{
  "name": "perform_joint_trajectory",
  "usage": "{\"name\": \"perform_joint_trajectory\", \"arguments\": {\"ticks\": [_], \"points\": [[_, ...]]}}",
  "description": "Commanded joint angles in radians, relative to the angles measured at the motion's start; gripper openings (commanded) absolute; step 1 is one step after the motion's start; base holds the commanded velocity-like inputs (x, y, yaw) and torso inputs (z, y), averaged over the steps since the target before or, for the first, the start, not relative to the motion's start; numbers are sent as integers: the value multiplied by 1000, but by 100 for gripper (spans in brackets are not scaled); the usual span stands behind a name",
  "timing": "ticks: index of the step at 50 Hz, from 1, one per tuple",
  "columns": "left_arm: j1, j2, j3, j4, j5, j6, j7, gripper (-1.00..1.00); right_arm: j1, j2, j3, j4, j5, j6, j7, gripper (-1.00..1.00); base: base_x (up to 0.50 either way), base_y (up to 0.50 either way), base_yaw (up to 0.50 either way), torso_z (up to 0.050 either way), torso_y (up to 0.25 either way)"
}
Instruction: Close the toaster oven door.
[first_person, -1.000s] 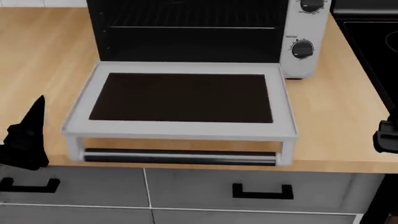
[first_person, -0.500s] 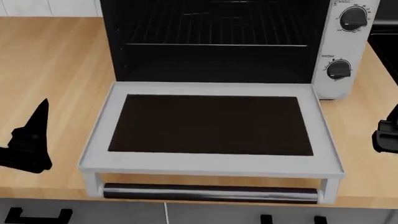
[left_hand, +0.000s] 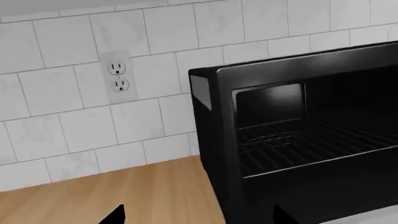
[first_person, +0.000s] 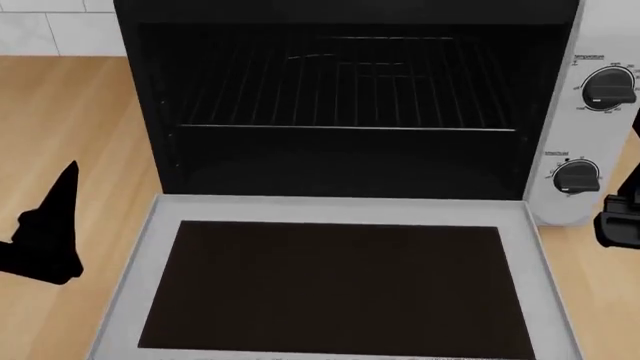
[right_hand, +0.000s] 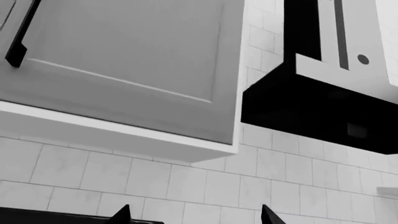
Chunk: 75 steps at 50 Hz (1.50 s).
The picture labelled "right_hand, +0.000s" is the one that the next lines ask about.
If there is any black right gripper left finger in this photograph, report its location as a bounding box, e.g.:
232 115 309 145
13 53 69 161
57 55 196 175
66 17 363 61
108 203 131 224

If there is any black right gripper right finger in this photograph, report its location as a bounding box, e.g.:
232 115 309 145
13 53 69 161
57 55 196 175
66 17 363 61
261 203 285 224

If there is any black range hood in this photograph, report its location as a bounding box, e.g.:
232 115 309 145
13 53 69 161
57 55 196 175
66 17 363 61
241 0 398 155

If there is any grey wall cabinet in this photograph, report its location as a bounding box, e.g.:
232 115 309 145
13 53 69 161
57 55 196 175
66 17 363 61
0 0 246 164

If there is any black cabinet door handle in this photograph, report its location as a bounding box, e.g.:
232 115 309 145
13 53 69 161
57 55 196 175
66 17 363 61
4 0 42 68

